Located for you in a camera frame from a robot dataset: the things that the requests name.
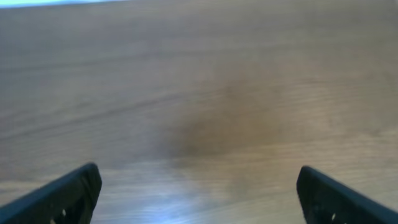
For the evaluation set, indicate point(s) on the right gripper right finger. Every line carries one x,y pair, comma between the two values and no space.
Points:
335,202

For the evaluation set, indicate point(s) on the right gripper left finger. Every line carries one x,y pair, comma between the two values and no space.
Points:
62,199

